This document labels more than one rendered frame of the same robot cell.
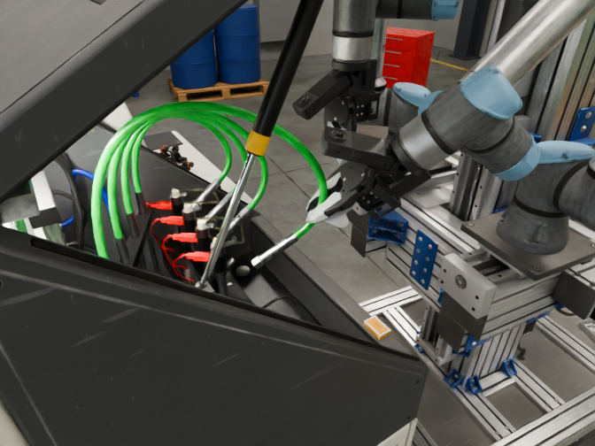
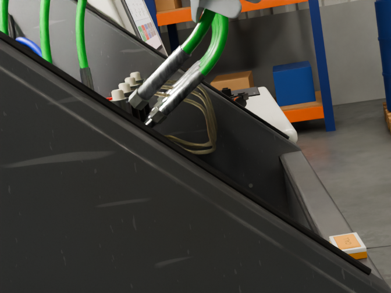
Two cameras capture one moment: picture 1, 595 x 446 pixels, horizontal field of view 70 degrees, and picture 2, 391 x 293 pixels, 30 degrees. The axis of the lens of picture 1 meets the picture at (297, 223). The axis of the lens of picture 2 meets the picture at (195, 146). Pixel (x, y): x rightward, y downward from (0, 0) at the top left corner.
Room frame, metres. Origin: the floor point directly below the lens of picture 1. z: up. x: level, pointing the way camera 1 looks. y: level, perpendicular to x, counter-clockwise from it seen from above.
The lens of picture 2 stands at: (-0.06, -0.48, 1.23)
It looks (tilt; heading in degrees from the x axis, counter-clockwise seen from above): 11 degrees down; 36
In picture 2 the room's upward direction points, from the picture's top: 10 degrees counter-clockwise
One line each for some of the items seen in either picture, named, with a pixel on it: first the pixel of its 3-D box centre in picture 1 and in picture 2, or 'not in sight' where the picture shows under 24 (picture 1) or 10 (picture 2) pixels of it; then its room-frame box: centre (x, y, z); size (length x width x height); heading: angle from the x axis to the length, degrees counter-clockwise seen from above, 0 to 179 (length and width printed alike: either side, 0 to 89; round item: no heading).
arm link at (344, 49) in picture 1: (351, 47); not in sight; (0.84, -0.10, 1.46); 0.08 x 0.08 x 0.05
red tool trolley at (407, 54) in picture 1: (391, 71); not in sight; (5.05, -1.09, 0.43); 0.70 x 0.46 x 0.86; 50
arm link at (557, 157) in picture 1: (555, 173); not in sight; (0.82, -0.56, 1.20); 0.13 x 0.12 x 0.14; 20
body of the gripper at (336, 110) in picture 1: (351, 91); not in sight; (0.84, -0.11, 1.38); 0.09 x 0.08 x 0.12; 123
